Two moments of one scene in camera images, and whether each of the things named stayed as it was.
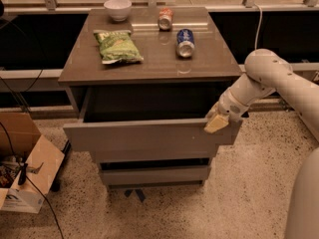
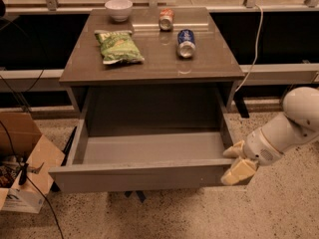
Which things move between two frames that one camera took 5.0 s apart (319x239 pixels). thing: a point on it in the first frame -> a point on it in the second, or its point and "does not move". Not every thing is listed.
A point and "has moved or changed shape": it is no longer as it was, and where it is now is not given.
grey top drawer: x=144 y=117 has moved or changed shape
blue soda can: x=184 y=43 does not move
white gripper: x=229 y=106 -> x=259 y=148
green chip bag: x=117 y=45 does not move
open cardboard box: x=28 y=163 does not move
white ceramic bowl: x=118 y=8 does not move
